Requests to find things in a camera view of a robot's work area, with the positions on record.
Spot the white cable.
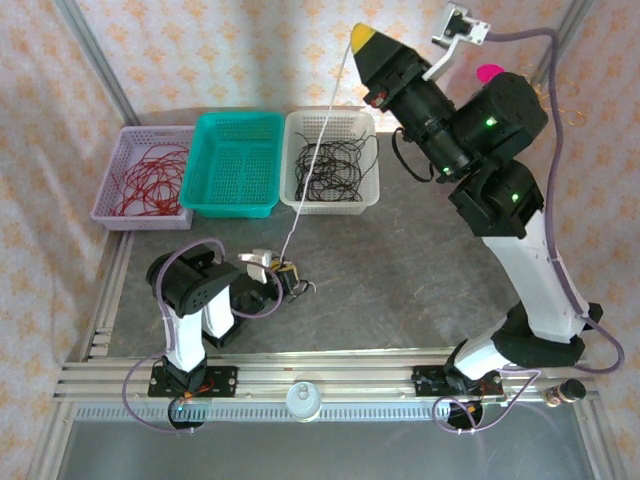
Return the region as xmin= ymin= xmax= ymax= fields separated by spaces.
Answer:
xmin=272 ymin=41 xmax=354 ymax=302

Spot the teal perforated plastic basket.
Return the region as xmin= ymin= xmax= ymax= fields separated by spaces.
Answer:
xmin=179 ymin=110 xmax=287 ymax=220

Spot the round white cap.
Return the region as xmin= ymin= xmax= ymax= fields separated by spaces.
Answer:
xmin=285 ymin=381 xmax=324 ymax=424

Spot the white perforated plastic basket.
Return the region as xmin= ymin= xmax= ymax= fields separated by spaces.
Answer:
xmin=278 ymin=109 xmax=383 ymax=217

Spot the lilac perforated plastic basket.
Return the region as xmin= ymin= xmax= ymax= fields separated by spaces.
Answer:
xmin=89 ymin=125 xmax=198 ymax=232

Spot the small dark knob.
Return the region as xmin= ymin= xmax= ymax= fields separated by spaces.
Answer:
xmin=544 ymin=379 xmax=588 ymax=406

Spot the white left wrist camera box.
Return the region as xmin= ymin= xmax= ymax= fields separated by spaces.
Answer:
xmin=237 ymin=248 xmax=283 ymax=286

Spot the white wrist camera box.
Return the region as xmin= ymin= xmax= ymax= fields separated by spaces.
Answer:
xmin=423 ymin=2 xmax=492 ymax=82
xmin=237 ymin=248 xmax=283 ymax=286

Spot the gold wire glass rack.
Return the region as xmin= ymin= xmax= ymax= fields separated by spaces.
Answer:
xmin=517 ymin=61 xmax=588 ymax=128

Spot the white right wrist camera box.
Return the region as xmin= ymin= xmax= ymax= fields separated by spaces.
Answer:
xmin=423 ymin=2 xmax=492 ymax=82

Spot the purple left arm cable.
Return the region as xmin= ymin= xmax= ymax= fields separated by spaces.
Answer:
xmin=121 ymin=237 xmax=286 ymax=435

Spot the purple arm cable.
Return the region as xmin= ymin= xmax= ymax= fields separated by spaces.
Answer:
xmin=121 ymin=237 xmax=286 ymax=435
xmin=431 ymin=26 xmax=627 ymax=436

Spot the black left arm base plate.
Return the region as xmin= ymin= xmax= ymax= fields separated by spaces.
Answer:
xmin=147 ymin=365 xmax=239 ymax=399

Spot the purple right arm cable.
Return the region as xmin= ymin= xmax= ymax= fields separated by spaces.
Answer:
xmin=431 ymin=26 xmax=627 ymax=436

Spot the aluminium frame post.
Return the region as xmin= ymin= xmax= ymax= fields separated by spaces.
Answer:
xmin=531 ymin=0 xmax=594 ymax=87
xmin=51 ymin=0 xmax=142 ymax=127

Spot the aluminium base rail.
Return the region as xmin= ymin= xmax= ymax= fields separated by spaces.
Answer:
xmin=52 ymin=349 xmax=601 ymax=408

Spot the black cable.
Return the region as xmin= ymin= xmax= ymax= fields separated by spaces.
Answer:
xmin=291 ymin=126 xmax=380 ymax=203

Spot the slotted grey cable duct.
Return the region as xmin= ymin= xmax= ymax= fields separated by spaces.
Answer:
xmin=74 ymin=403 xmax=552 ymax=423

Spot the aluminium side rail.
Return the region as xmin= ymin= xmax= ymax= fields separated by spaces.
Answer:
xmin=81 ymin=231 xmax=136 ymax=359

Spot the red cable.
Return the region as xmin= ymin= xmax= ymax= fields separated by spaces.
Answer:
xmin=110 ymin=141 xmax=191 ymax=218

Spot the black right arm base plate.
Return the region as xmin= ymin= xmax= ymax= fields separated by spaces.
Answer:
xmin=411 ymin=364 xmax=507 ymax=402

